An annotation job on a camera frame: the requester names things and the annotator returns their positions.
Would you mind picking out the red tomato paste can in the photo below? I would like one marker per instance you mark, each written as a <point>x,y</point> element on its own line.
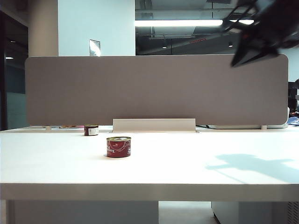
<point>118,147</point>

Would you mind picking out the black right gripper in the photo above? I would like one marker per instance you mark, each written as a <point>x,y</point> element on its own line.
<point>257,21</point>

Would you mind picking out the white ceiling tube light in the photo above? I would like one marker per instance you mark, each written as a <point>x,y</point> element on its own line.
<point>178,22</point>

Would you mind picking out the brown fabric desk divider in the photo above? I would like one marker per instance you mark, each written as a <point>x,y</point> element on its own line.
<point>154,91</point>

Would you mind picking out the small dark jar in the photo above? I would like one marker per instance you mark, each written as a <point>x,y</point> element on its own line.
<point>91,130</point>

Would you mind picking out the grey wall poster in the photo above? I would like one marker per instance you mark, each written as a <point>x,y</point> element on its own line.
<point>94,47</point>

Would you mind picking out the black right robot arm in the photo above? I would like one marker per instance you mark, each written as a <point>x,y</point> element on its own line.
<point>290,21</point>

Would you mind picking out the blue cloth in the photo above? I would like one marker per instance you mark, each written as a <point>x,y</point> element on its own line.
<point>294,121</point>

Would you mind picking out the black office chair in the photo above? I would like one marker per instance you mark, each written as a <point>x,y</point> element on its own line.
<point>293,95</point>

